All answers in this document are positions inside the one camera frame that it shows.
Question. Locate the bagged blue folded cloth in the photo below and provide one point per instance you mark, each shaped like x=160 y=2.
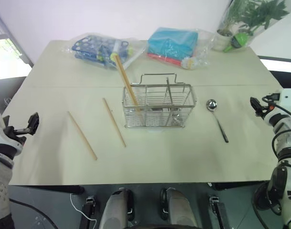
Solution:
x=174 y=43

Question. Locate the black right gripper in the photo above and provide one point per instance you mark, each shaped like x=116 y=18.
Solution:
x=268 y=108

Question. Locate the white yellow round puff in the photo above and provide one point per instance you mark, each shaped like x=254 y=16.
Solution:
x=190 y=63

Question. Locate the green round brush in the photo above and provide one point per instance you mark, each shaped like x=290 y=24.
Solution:
x=238 y=40

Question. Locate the white plant pot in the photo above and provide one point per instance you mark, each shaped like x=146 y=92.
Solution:
x=221 y=39

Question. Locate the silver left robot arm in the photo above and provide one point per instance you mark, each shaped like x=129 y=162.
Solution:
x=0 y=176

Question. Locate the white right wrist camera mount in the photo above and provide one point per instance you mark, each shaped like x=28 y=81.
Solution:
x=289 y=96

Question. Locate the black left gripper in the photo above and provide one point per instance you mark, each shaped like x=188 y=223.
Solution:
x=15 y=136

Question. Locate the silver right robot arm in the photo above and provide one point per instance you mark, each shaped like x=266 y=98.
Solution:
x=285 y=167

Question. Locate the bagged blue tube rack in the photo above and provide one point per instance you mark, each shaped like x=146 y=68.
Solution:
x=100 y=51

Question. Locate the grey rounded robot foot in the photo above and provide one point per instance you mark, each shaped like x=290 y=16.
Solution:
x=177 y=208
x=116 y=210

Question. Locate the green plant in wrap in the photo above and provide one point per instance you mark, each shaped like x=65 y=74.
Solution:
x=252 y=13

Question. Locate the wooden chopstick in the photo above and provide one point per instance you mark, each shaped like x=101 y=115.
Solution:
x=82 y=135
x=126 y=75
x=123 y=76
x=114 y=122

